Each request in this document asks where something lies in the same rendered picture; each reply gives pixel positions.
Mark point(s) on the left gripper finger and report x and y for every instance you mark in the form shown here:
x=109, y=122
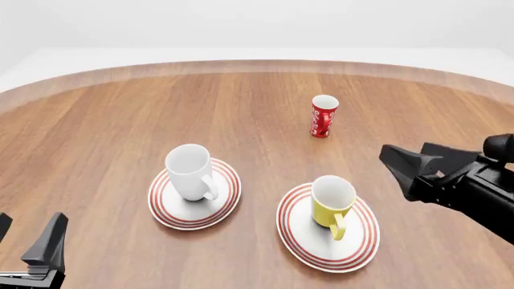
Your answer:
x=50, y=244
x=4, y=224

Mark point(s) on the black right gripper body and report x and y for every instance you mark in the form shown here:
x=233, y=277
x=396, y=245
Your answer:
x=449, y=188

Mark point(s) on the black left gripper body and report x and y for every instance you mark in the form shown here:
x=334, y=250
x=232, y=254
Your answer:
x=36, y=278

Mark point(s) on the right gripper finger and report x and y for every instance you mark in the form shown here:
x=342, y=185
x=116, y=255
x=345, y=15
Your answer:
x=405, y=164
x=454, y=159

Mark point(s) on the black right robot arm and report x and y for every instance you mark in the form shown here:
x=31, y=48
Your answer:
x=496, y=212

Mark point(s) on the yellow and white mug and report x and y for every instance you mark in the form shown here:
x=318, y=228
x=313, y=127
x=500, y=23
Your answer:
x=327, y=210

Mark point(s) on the red mug with white print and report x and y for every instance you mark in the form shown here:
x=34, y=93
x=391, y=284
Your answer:
x=321, y=120

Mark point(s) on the white plate with red rings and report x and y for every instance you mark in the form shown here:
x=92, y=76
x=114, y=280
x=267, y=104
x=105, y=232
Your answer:
x=180, y=213
x=317, y=244

